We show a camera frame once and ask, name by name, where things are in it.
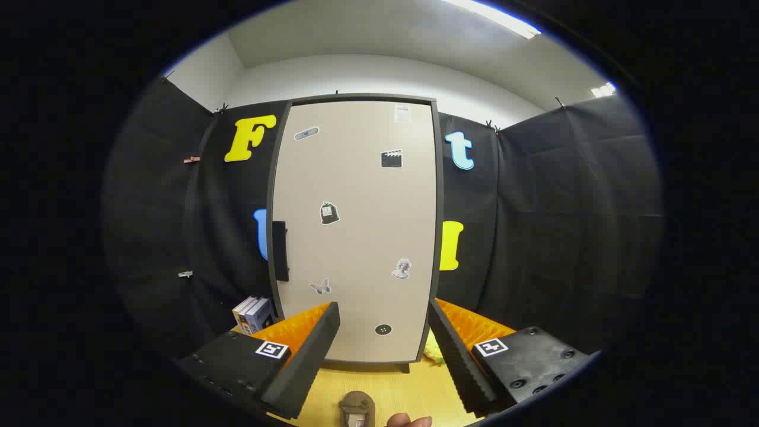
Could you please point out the blue cover book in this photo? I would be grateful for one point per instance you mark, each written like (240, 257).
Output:
(261, 317)

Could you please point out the brown fuzzy shoe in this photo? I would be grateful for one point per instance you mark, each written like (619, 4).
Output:
(356, 403)

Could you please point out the yellow-green soft object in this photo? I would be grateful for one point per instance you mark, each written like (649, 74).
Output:
(433, 351)

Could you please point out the small ceiling light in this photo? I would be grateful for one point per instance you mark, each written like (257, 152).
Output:
(603, 90)

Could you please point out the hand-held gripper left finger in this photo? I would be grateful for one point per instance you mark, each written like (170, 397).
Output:
(308, 362)

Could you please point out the long ceiling light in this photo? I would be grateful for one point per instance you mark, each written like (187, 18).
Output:
(498, 18)

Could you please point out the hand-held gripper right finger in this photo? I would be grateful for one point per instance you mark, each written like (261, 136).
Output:
(459, 362)

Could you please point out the dark grey shoe cabinet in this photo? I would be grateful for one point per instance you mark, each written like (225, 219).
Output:
(440, 207)

